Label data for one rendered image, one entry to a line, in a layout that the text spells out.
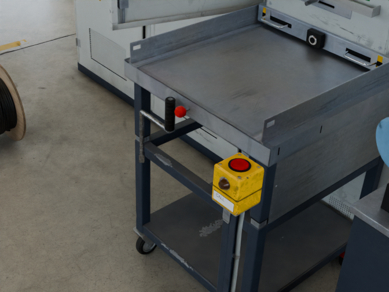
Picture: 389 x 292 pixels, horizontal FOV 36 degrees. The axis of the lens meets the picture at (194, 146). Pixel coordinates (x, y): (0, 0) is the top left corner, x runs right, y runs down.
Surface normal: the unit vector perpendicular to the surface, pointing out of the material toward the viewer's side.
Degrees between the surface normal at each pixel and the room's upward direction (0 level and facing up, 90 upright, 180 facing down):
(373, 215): 0
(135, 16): 90
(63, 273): 0
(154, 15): 90
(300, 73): 0
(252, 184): 91
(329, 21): 94
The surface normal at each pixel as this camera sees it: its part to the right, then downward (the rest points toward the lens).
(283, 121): 0.66, 0.44
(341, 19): -0.75, 0.40
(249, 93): 0.04, -0.83
